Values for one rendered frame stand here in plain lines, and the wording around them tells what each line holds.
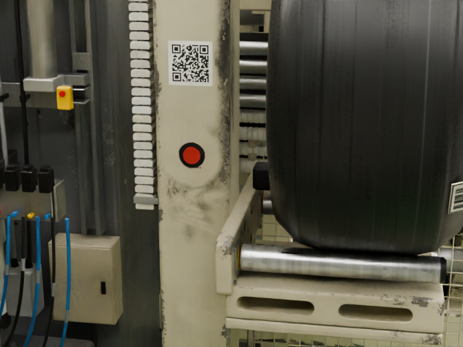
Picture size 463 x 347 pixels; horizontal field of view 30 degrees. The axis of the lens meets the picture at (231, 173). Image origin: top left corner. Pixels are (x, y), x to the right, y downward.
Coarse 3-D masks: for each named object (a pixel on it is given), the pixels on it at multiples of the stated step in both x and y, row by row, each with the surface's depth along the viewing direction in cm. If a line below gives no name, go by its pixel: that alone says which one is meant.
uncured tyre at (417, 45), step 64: (320, 0) 121; (384, 0) 119; (448, 0) 118; (320, 64) 120; (384, 64) 118; (448, 64) 117; (320, 128) 122; (384, 128) 120; (448, 128) 119; (320, 192) 127; (384, 192) 125; (448, 192) 125
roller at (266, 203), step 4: (264, 196) 172; (268, 196) 172; (260, 200) 171; (264, 200) 171; (268, 200) 171; (260, 204) 171; (264, 204) 171; (268, 204) 171; (260, 208) 172; (264, 208) 171; (268, 208) 171; (272, 208) 171; (260, 212) 172; (264, 212) 172; (268, 212) 172; (272, 212) 172
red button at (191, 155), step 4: (188, 148) 148; (192, 148) 148; (196, 148) 149; (184, 152) 149; (188, 152) 148; (192, 152) 148; (196, 152) 148; (184, 156) 149; (188, 156) 149; (192, 156) 149; (196, 156) 148; (188, 160) 149; (192, 160) 149; (196, 160) 149
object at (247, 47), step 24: (240, 48) 183; (264, 48) 182; (240, 72) 184; (264, 72) 183; (240, 96) 186; (264, 96) 185; (240, 120) 188; (264, 120) 187; (240, 144) 190; (240, 168) 190
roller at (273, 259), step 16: (240, 256) 145; (256, 256) 144; (272, 256) 144; (288, 256) 144; (304, 256) 143; (320, 256) 143; (336, 256) 143; (352, 256) 142; (368, 256) 142; (384, 256) 142; (400, 256) 142; (416, 256) 142; (432, 256) 142; (272, 272) 146; (288, 272) 145; (304, 272) 144; (320, 272) 143; (336, 272) 143; (352, 272) 142; (368, 272) 142; (384, 272) 141; (400, 272) 141; (416, 272) 140; (432, 272) 140
